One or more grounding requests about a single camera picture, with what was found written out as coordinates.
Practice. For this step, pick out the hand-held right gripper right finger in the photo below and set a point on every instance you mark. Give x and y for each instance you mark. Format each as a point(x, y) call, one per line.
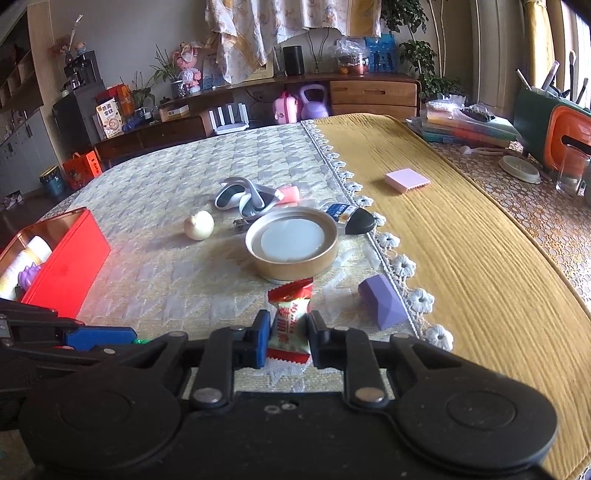
point(316, 339)

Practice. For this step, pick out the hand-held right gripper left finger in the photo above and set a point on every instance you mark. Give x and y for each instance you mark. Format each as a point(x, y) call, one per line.
point(261, 339)

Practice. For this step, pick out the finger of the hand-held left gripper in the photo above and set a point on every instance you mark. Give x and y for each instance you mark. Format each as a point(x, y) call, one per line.
point(99, 337)

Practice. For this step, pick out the red white candy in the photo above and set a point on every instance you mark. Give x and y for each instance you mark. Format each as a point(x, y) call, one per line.
point(290, 323)

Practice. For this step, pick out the red tin box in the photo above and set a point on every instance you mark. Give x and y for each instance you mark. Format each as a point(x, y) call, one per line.
point(64, 267)

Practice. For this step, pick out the clear bottle with black cap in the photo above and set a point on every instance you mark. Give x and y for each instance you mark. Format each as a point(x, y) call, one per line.
point(355, 220)

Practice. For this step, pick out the pink tube yellow cap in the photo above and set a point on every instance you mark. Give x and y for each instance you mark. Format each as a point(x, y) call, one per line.
point(290, 194)

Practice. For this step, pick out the purple faceted block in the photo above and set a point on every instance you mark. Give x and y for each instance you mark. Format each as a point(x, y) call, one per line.
point(381, 302)

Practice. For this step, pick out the purple spiky toy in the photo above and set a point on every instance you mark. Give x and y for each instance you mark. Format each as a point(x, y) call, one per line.
point(30, 275)

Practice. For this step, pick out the round gold tin lid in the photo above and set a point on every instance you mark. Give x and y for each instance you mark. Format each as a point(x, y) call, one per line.
point(292, 249)

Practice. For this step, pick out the white plastic bottle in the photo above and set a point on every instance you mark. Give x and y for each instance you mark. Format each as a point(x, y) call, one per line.
point(25, 261)

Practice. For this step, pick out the silver nail clipper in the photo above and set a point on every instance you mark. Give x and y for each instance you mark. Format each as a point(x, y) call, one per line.
point(241, 226)

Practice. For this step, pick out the white garlic bulb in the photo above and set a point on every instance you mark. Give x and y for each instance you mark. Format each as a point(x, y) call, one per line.
point(199, 226)

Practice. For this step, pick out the grey white folded massager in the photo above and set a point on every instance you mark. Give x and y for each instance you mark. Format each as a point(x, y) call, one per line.
point(244, 196)

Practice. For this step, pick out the yellow textured cloth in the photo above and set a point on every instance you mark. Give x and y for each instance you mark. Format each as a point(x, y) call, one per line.
point(461, 277)

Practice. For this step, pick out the blue bucket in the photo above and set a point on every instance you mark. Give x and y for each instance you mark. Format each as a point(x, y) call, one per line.
point(52, 182)

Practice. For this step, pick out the orange paper bag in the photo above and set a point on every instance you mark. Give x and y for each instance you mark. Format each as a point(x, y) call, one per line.
point(82, 170)

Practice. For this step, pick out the pink notepad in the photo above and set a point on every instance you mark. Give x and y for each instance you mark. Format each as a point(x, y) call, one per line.
point(407, 180)

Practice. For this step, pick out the white orange snack box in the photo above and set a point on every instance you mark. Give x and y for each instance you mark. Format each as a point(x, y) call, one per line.
point(110, 119)

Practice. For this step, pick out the white router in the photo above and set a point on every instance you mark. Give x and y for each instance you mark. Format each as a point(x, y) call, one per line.
point(229, 121)

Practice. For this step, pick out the black mini fridge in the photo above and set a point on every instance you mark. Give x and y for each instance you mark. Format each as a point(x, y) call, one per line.
point(76, 113)

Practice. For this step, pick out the pink toy backpack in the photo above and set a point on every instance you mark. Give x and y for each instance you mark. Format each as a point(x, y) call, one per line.
point(285, 108)

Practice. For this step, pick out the purple kettlebell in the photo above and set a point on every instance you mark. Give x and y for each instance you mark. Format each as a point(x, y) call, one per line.
point(314, 106)

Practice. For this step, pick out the white plastic spoon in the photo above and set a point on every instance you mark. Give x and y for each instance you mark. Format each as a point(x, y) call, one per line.
point(480, 150)

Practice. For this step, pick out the wooden sideboard cabinet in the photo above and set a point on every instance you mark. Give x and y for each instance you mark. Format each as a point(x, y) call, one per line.
point(369, 94)

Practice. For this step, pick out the stack of books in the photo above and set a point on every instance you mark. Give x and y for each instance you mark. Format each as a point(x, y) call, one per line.
point(461, 127)

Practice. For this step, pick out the lace patterned tablecloth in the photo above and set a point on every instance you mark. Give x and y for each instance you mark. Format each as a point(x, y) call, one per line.
point(545, 217)

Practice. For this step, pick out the white round lid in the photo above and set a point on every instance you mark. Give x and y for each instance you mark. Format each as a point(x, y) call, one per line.
point(519, 168)

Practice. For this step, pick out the small potted plant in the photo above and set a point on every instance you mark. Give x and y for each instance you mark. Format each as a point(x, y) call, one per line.
point(173, 81)

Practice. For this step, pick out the black coffee machine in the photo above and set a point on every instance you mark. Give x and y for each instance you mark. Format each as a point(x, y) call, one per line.
point(81, 69)

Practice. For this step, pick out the black cylinder speaker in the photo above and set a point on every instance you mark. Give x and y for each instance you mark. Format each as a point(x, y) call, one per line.
point(294, 60)

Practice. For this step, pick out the pink doll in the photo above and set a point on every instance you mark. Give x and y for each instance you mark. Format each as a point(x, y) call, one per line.
point(188, 67)

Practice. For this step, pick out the clear plastic bag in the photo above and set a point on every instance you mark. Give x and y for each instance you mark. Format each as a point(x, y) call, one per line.
point(350, 57)

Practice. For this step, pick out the tall green houseplant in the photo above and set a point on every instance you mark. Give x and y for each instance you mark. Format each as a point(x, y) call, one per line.
point(422, 55)

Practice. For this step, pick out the clear drinking glass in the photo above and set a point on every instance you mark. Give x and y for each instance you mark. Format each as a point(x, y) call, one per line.
point(572, 170)

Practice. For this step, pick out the green orange storage box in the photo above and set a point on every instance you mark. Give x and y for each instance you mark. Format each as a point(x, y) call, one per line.
point(535, 124)

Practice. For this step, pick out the floral hanging cloth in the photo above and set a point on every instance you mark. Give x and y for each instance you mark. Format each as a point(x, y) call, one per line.
point(277, 27)

